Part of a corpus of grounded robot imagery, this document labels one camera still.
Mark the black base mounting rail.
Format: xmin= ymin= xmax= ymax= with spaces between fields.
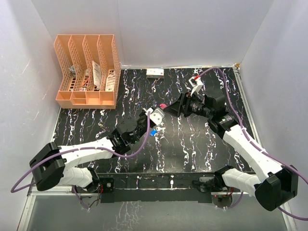
xmin=72 ymin=168 xmax=244 ymax=205

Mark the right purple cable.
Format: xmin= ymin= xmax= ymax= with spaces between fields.
xmin=196 ymin=67 xmax=308 ymax=220

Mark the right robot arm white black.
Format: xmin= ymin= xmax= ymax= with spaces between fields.
xmin=161 ymin=92 xmax=298 ymax=211

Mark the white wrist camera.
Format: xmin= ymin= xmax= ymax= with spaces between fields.
xmin=143 ymin=107 xmax=165 ymax=126
xmin=188 ymin=76 xmax=204 ymax=95

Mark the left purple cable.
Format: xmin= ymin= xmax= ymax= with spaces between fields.
xmin=10 ymin=112 xmax=152 ymax=194

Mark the white small cardboard box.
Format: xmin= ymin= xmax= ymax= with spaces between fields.
xmin=146 ymin=68 xmax=164 ymax=79

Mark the purple cable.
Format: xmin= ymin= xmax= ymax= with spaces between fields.
xmin=10 ymin=112 xmax=152 ymax=194
xmin=196 ymin=67 xmax=308 ymax=220

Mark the white paper packet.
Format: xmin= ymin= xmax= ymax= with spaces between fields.
xmin=92 ymin=61 xmax=102 ymax=89

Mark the orange plastic file organizer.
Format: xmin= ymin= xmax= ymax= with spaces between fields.
xmin=54 ymin=35 xmax=121 ymax=109

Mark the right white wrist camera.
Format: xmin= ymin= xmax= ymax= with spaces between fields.
xmin=188 ymin=76 xmax=204 ymax=95

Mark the key with blue tag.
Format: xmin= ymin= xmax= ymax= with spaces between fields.
xmin=150 ymin=128 xmax=161 ymax=137

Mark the white labelled packet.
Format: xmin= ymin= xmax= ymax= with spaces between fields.
xmin=105 ymin=72 xmax=116 ymax=91

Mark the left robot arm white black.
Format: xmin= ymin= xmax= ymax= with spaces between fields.
xmin=29 ymin=109 xmax=164 ymax=192

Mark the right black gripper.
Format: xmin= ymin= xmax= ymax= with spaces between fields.
xmin=164 ymin=90 xmax=213 ymax=118

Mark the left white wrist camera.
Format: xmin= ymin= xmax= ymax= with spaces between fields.
xmin=143 ymin=107 xmax=165 ymax=126

